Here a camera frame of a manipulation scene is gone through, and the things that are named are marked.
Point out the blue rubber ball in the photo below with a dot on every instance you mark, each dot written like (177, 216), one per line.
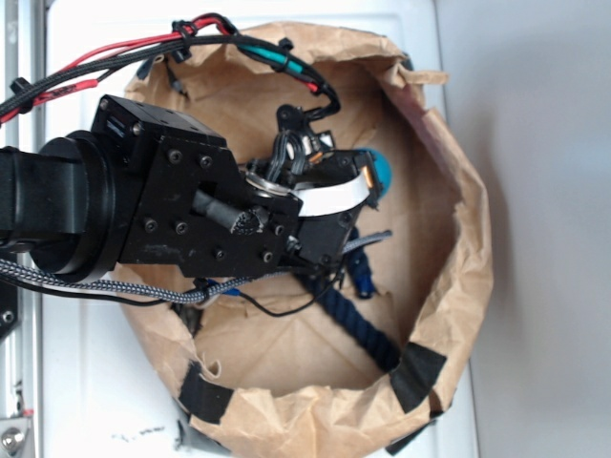
(383, 169)

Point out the brown paper bag bin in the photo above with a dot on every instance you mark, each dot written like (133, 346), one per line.
(299, 385)

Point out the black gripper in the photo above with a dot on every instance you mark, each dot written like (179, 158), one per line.
(203, 212)

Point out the black metal mounting bracket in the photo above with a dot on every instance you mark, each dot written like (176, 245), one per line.
(9, 309)

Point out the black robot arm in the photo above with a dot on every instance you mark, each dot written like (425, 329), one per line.
(71, 205)

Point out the aluminium frame rail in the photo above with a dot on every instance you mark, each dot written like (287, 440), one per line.
(22, 54)

